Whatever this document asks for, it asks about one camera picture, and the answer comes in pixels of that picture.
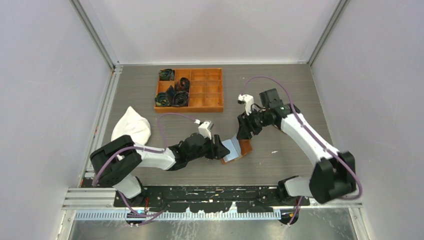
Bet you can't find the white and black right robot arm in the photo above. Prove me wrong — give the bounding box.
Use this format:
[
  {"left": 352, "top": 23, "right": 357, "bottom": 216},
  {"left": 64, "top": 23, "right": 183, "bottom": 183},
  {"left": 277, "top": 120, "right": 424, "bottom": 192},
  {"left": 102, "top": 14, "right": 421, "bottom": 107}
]
[{"left": 236, "top": 88, "right": 359, "bottom": 206}]

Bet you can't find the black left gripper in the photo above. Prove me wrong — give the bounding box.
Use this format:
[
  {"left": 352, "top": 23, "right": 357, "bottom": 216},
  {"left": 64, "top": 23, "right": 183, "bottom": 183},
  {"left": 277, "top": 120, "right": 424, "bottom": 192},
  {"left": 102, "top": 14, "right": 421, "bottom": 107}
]
[{"left": 187, "top": 132, "right": 230, "bottom": 162}]

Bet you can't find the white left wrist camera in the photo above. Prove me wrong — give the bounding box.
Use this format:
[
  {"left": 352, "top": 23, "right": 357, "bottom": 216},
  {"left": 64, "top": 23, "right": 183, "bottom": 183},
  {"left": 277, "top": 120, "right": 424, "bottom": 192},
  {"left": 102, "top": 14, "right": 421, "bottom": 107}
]
[{"left": 198, "top": 120, "right": 214, "bottom": 140}]

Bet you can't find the brown leather card holder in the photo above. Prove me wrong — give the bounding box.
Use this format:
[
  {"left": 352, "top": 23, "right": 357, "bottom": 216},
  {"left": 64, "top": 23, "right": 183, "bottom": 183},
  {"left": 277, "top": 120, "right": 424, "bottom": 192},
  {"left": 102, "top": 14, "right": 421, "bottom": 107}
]
[{"left": 221, "top": 134, "right": 253, "bottom": 165}]

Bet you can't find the aluminium frame rail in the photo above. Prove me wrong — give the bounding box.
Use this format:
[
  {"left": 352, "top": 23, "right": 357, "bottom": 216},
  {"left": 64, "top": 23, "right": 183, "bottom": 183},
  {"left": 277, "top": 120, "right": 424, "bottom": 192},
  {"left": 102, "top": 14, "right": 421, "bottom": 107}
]
[{"left": 61, "top": 185, "right": 364, "bottom": 222}]

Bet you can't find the orange wooden compartment box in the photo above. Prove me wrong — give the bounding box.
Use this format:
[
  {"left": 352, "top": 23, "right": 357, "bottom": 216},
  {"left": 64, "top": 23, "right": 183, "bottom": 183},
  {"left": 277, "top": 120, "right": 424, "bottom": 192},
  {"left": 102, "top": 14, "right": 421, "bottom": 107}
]
[{"left": 154, "top": 68, "right": 224, "bottom": 113}]

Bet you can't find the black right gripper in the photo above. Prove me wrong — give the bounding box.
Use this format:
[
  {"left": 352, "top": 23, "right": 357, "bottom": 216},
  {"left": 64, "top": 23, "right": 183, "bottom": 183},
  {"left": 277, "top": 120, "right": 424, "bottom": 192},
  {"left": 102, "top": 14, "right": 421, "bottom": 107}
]
[{"left": 236, "top": 106, "right": 270, "bottom": 141}]

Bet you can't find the white cloth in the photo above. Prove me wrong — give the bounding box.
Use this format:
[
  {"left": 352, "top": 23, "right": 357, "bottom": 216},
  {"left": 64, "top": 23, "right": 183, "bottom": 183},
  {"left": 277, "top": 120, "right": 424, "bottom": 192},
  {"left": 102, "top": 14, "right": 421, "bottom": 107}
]
[{"left": 110, "top": 106, "right": 152, "bottom": 145}]

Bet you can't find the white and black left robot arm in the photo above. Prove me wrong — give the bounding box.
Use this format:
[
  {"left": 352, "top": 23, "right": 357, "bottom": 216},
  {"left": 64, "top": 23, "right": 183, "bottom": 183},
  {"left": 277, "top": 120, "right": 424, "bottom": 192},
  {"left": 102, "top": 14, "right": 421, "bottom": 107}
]
[{"left": 89, "top": 133, "right": 231, "bottom": 207}]

